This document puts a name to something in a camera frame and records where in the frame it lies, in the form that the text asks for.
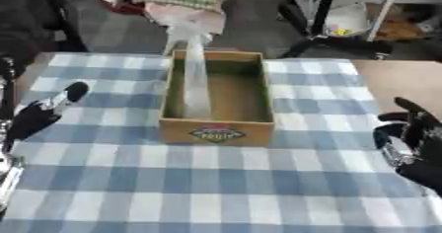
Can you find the tan cardboard box green inside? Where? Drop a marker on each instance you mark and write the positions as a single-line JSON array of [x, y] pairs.
[[216, 134]]

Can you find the white plastic bag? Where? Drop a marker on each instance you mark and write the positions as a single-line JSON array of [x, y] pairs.
[[347, 20]]

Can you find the black chair base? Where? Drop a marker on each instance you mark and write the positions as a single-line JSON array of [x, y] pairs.
[[339, 44]]

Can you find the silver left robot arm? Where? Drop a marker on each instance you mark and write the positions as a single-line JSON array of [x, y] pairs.
[[8, 177]]

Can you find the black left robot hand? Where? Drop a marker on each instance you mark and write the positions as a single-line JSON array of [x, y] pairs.
[[33, 120]]

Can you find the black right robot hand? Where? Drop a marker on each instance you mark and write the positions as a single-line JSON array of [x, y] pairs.
[[423, 135]]

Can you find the pale pink plastic bag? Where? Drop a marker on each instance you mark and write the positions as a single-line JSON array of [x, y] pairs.
[[190, 18]]

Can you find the white metal frame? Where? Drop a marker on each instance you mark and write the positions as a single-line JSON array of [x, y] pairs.
[[384, 3]]

